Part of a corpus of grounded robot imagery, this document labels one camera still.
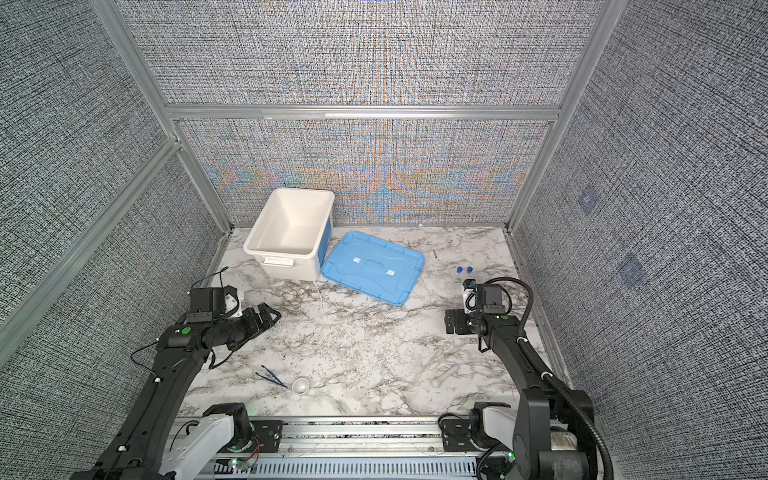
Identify aluminium front rail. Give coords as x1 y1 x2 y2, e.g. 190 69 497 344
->
119 415 625 480

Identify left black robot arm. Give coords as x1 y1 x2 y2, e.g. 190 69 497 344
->
72 286 282 479

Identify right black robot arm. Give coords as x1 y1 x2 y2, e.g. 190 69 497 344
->
444 276 615 479

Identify blue plastic lid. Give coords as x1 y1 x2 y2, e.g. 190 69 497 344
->
322 231 425 306

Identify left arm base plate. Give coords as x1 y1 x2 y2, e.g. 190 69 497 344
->
217 420 284 455

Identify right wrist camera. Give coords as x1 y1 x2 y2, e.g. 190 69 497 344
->
462 279 511 315

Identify small clear round dish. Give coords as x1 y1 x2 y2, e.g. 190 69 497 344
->
291 377 311 395

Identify blue tweezers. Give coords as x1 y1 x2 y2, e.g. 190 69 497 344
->
256 365 288 389

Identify white plastic bin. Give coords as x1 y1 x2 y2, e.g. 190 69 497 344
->
243 188 335 282

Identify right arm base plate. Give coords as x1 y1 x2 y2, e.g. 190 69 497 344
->
437 413 514 452

